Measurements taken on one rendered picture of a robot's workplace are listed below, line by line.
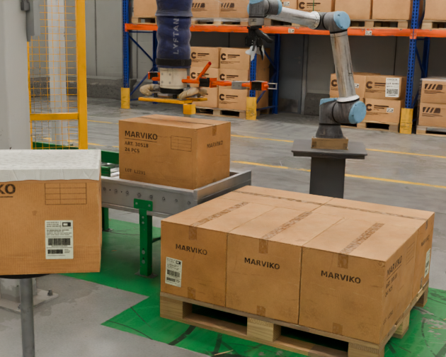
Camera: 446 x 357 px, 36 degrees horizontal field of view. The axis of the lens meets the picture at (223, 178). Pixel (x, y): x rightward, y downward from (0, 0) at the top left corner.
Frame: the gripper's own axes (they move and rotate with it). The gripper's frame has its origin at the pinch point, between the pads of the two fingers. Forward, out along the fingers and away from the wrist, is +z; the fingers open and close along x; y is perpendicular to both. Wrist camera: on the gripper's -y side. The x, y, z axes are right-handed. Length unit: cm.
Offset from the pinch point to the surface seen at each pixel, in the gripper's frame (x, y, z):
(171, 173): 22, 46, 70
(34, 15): 95, 85, -22
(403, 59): -837, 130, 26
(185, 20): 5, 48, -22
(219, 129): -4, 27, 44
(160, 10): 12, 62, -28
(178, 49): 8, 51, -5
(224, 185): 4, 19, 77
